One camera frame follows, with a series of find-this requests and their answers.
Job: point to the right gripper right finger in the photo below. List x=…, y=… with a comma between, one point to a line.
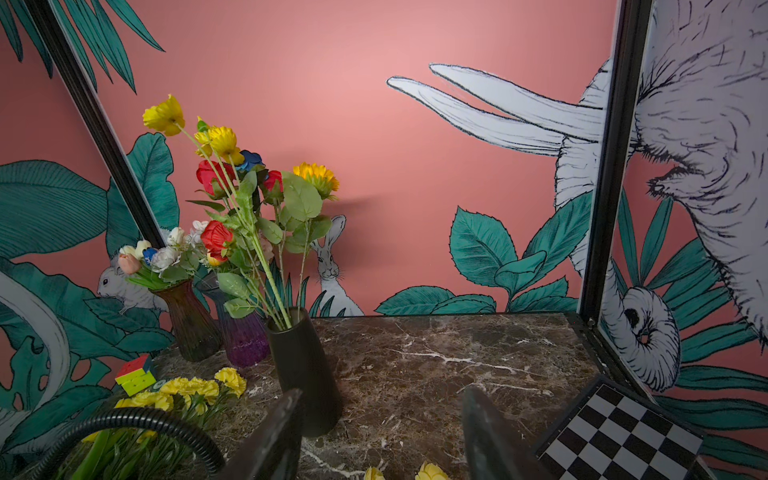
x=492, y=447

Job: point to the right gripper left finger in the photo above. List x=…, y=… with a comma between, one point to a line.
x=272, y=451

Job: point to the yellow carnation stem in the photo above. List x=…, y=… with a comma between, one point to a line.
x=230, y=378

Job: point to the yellow carnation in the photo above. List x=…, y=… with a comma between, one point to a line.
x=197, y=393
x=153, y=400

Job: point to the black vase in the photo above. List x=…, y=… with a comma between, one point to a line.
x=301, y=363

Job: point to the purple glass vase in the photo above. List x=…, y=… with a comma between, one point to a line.
x=245, y=339

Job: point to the brown ribbed glass vase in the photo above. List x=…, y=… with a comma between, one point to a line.
x=196, y=334

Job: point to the yellow sunflower stem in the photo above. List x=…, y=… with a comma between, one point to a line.
x=305, y=190

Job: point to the checkerboard calibration plate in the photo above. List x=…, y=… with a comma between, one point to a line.
x=609, y=432

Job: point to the red yellow cube block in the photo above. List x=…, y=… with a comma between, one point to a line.
x=136, y=375

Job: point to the white purple hydrangea bunch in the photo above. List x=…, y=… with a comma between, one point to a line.
x=183, y=257

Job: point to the blue tulip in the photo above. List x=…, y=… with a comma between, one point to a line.
x=149, y=254

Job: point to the pink tulip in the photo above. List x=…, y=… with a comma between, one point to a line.
x=129, y=264

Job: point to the cream tulip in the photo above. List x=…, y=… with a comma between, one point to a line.
x=136, y=251

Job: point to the red blue rose bunch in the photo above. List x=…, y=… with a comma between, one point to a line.
x=244, y=239

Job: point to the black left frame post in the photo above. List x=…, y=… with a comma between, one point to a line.
x=91, y=111

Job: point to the black frame post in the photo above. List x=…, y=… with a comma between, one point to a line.
x=631, y=35
x=91, y=111

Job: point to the black right frame post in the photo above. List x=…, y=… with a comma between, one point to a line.
x=631, y=35

